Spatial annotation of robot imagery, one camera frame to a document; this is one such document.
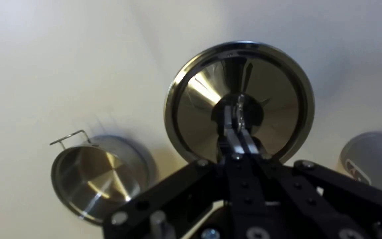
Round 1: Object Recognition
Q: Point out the silver pot lid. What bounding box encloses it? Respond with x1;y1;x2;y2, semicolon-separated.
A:
164;41;315;164

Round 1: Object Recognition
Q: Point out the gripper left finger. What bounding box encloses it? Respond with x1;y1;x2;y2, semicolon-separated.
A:
103;106;267;239

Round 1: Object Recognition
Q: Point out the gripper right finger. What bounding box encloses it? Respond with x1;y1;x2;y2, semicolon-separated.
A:
237;104;382;239

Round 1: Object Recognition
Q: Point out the grey cup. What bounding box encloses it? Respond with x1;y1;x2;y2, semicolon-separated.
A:
339;132;382;199

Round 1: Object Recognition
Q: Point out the silver steel pot with handle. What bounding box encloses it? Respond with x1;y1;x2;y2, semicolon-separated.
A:
49;130;157;226

